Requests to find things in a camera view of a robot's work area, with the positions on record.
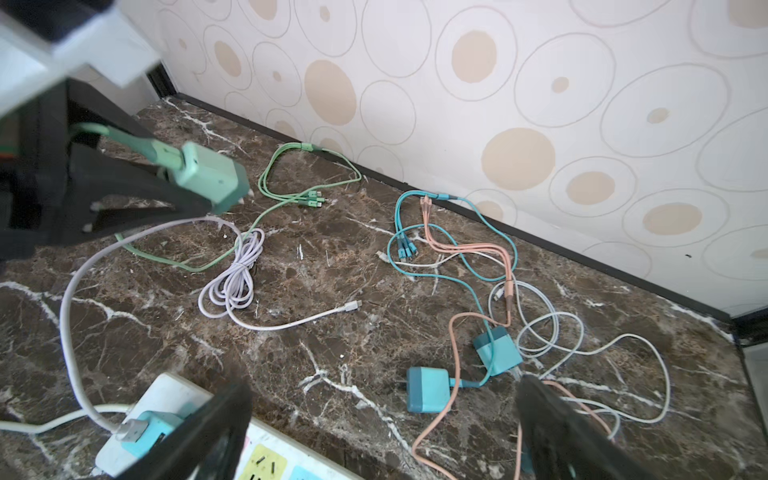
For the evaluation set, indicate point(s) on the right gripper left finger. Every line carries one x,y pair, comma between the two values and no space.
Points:
207,445

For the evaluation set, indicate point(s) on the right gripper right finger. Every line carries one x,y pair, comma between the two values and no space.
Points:
562,444

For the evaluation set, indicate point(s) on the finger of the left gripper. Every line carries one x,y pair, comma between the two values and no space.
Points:
58,189

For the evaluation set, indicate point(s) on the teal charger plug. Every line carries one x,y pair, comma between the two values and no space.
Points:
428,389
157,426
497,351

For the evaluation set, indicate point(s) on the long white power strip pastel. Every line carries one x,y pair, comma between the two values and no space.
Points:
267,453

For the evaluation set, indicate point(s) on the green charger plug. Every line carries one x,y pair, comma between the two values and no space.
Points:
217,178

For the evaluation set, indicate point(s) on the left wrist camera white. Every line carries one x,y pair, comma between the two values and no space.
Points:
45,42

